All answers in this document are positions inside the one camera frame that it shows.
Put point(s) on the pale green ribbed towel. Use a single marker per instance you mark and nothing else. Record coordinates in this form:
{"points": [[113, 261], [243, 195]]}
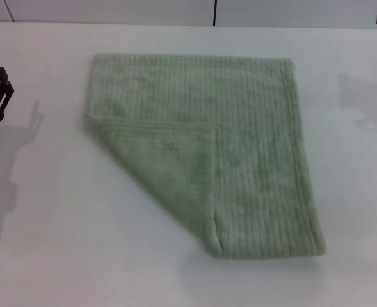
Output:
{"points": [[239, 144]]}

